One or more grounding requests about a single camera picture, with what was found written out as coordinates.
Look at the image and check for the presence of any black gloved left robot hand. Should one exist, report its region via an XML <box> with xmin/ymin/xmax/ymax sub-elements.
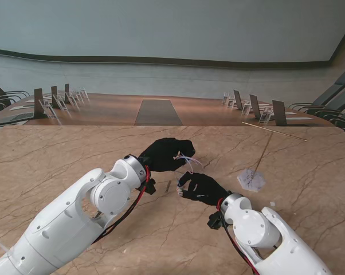
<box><xmin>138</xmin><ymin>137</ymin><xmax>196</xmax><ymax>173</ymax></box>

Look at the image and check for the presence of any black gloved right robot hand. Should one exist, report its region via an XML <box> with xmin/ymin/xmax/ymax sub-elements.
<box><xmin>178</xmin><ymin>172</ymin><xmax>229</xmax><ymax>207</ymax></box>

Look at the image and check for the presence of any white wired earphone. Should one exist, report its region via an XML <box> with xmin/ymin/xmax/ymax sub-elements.
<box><xmin>174</xmin><ymin>153</ymin><xmax>203</xmax><ymax>197</ymax></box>

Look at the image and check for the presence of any gold rack with marble base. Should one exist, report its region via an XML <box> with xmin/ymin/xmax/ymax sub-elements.
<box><xmin>237</xmin><ymin>121</ymin><xmax>307</xmax><ymax>193</ymax></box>

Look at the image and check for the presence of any brown conference table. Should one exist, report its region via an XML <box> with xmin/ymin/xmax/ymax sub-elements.
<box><xmin>0</xmin><ymin>92</ymin><xmax>337</xmax><ymax>128</ymax></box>

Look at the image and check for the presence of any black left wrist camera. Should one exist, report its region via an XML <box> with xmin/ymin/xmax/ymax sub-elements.
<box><xmin>138</xmin><ymin>179</ymin><xmax>157</xmax><ymax>196</ymax></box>

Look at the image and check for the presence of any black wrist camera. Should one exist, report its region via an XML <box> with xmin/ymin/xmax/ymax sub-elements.
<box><xmin>207</xmin><ymin>211</ymin><xmax>226</xmax><ymax>230</ymax></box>
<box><xmin>138</xmin><ymin>179</ymin><xmax>157</xmax><ymax>196</ymax></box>

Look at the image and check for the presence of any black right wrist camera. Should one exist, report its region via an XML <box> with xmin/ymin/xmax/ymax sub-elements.
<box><xmin>207</xmin><ymin>211</ymin><xmax>226</xmax><ymax>230</ymax></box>

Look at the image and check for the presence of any red black right arm cable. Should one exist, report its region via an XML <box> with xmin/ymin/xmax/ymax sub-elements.
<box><xmin>217</xmin><ymin>199</ymin><xmax>262</xmax><ymax>275</ymax></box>

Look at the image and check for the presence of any red black arm cable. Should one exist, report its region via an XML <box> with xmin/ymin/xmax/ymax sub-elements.
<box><xmin>92</xmin><ymin>166</ymin><xmax>152</xmax><ymax>244</ymax></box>
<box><xmin>217</xmin><ymin>199</ymin><xmax>262</xmax><ymax>275</ymax></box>

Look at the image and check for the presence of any red black left arm cable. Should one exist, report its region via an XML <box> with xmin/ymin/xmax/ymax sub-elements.
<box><xmin>92</xmin><ymin>166</ymin><xmax>152</xmax><ymax>244</ymax></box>

